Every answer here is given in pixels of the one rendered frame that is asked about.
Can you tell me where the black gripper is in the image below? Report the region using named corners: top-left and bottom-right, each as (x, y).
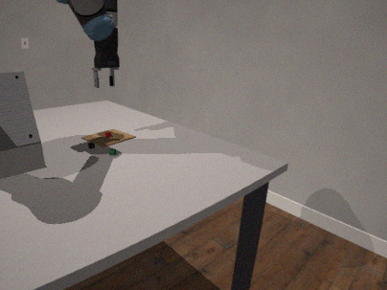
top-left (92, 11), bottom-right (120, 88)

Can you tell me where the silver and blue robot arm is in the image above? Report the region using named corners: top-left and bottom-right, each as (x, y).
top-left (57, 0), bottom-right (118, 41)

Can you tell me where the tan flat mat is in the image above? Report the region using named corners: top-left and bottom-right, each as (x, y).
top-left (81, 129), bottom-right (136, 147)

